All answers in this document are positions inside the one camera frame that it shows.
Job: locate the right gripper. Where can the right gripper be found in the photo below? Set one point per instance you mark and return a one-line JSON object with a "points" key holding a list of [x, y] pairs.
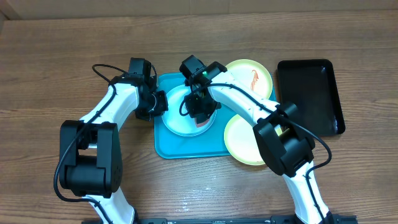
{"points": [[200, 109]]}

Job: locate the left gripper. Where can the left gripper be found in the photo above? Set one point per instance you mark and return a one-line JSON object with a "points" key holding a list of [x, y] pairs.
{"points": [[162, 106]]}

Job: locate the red and green sponge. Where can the red and green sponge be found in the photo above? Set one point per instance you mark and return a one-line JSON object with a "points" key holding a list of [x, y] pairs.
{"points": [[200, 122]]}

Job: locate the light blue plate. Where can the light blue plate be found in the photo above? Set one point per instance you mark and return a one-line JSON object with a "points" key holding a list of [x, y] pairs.
{"points": [[183, 125]]}

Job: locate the yellow-green plate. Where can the yellow-green plate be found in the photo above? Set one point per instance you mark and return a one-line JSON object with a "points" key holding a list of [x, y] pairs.
{"points": [[241, 143], [253, 75]]}

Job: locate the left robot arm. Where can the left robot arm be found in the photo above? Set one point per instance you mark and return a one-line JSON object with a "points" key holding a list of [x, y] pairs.
{"points": [[90, 166]]}

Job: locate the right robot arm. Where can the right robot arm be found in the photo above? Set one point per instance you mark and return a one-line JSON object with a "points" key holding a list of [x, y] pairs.
{"points": [[283, 143]]}

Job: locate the black plastic tray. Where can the black plastic tray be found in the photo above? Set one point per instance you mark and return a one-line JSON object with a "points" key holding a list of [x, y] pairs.
{"points": [[311, 86]]}

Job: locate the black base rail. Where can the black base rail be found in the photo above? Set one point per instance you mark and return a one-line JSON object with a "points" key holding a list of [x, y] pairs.
{"points": [[275, 219]]}

